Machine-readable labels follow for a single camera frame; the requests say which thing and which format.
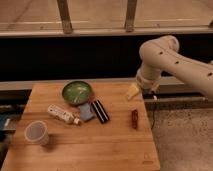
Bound white sponge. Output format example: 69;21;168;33
79;103;94;122

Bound small red brown object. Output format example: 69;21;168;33
131;109;138;129

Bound white plastic bottle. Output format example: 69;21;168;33
47;104;81;125

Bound translucent plastic cup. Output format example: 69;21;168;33
24;121;49;146

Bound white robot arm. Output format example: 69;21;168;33
125;35;213;100

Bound metal window frame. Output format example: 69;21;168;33
0;0;213;37

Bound green bowl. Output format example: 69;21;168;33
62;81;93;106

